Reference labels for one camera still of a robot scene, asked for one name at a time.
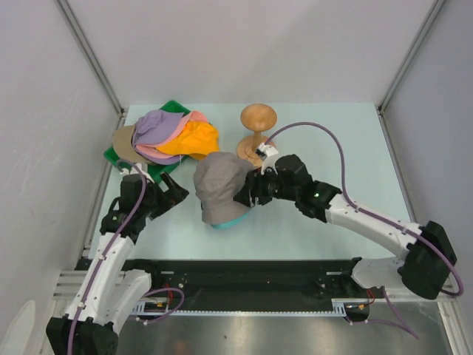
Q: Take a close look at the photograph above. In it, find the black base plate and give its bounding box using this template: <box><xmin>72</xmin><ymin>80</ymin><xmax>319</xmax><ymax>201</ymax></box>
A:
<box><xmin>121</xmin><ymin>260</ymin><xmax>367</xmax><ymax>312</ymax></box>

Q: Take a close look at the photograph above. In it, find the aluminium frame post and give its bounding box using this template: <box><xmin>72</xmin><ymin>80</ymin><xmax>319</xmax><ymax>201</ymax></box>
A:
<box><xmin>53</xmin><ymin>0</ymin><xmax>124</xmax><ymax>117</ymax></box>
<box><xmin>378</xmin><ymin>0</ymin><xmax>449</xmax><ymax>115</ymax></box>

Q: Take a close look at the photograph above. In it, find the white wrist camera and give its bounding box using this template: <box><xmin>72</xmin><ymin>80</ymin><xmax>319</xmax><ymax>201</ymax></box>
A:
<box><xmin>255</xmin><ymin>143</ymin><xmax>280</xmax><ymax>175</ymax></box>
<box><xmin>118</xmin><ymin>163</ymin><xmax>151</xmax><ymax>180</ymax></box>

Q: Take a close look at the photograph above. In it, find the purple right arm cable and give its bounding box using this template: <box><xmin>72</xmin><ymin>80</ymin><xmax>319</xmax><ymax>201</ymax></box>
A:
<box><xmin>264</xmin><ymin>121</ymin><xmax>465</xmax><ymax>339</ymax></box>

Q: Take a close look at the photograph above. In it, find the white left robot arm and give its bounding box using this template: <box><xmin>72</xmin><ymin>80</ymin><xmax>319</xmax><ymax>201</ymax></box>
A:
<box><xmin>46</xmin><ymin>169</ymin><xmax>189</xmax><ymax>354</ymax></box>

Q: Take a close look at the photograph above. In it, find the wooden hat stand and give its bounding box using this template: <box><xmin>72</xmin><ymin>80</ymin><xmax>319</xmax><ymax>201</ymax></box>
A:
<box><xmin>236</xmin><ymin>104</ymin><xmax>277</xmax><ymax>168</ymax></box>

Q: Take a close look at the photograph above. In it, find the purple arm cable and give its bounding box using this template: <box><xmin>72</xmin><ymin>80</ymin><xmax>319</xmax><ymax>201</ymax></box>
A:
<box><xmin>264</xmin><ymin>121</ymin><xmax>465</xmax><ymax>339</ymax></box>
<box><xmin>68</xmin><ymin>159</ymin><xmax>186</xmax><ymax>355</ymax></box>

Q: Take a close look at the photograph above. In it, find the lavender purple hat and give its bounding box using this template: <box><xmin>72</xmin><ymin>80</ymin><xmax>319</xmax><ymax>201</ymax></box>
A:
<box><xmin>131</xmin><ymin>109</ymin><xmax>186</xmax><ymax>166</ymax></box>

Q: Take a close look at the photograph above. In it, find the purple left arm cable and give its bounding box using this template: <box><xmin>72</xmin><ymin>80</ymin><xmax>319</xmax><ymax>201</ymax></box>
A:
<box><xmin>68</xmin><ymin>159</ymin><xmax>186</xmax><ymax>355</ymax></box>

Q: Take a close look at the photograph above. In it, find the green plastic tray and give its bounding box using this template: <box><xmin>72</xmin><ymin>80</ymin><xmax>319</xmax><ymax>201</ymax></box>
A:
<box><xmin>103</xmin><ymin>100</ymin><xmax>191</xmax><ymax>183</ymax></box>

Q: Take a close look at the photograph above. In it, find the orange hat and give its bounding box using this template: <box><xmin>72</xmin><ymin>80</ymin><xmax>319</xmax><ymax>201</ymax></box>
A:
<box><xmin>155</xmin><ymin>121</ymin><xmax>220</xmax><ymax>160</ymax></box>

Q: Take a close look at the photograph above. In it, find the pink hat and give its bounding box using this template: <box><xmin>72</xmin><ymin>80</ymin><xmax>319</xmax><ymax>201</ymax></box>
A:
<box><xmin>135</xmin><ymin>110</ymin><xmax>210</xmax><ymax>160</ymax></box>

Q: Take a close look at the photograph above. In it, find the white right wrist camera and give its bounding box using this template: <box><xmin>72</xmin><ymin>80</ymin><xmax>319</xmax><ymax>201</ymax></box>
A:
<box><xmin>255</xmin><ymin>143</ymin><xmax>280</xmax><ymax>175</ymax></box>

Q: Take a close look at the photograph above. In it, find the tan brimmed hat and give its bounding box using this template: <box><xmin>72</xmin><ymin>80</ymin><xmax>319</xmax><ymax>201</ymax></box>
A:
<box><xmin>112</xmin><ymin>125</ymin><xmax>150</xmax><ymax>163</ymax></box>

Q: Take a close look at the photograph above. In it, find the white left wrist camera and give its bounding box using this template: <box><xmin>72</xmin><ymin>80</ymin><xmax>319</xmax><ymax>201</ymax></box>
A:
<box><xmin>118</xmin><ymin>163</ymin><xmax>151</xmax><ymax>180</ymax></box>

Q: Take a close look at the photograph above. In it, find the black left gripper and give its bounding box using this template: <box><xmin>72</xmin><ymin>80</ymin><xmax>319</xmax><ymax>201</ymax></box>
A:
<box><xmin>139</xmin><ymin>171</ymin><xmax>188</xmax><ymax>219</ymax></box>

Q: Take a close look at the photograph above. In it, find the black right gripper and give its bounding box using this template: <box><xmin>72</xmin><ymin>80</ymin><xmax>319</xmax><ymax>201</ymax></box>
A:
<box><xmin>234</xmin><ymin>163</ymin><xmax>299</xmax><ymax>209</ymax></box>

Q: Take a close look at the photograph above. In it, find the light blue bucket hat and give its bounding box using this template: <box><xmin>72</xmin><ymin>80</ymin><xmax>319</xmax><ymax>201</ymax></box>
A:
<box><xmin>211</xmin><ymin>212</ymin><xmax>249</xmax><ymax>230</ymax></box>

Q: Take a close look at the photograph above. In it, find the aluminium frame post left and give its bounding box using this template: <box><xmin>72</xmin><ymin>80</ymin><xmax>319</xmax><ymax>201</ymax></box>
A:
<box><xmin>53</xmin><ymin>0</ymin><xmax>124</xmax><ymax>117</ymax></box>

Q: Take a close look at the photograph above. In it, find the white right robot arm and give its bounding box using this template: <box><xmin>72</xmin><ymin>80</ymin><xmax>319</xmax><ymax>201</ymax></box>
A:
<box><xmin>234</xmin><ymin>155</ymin><xmax>457</xmax><ymax>300</ymax></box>

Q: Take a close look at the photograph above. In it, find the grey bucket hat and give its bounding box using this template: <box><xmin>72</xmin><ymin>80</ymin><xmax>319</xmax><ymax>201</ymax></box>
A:
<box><xmin>193</xmin><ymin>152</ymin><xmax>253</xmax><ymax>226</ymax></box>

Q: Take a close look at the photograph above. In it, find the aluminium frame post right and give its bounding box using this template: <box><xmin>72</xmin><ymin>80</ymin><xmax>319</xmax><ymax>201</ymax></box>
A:
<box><xmin>378</xmin><ymin>0</ymin><xmax>449</xmax><ymax>115</ymax></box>

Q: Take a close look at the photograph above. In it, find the white slotted cable duct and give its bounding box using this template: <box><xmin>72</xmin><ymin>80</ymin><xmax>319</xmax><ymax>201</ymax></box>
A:
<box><xmin>132</xmin><ymin>297</ymin><xmax>370</xmax><ymax>318</ymax></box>

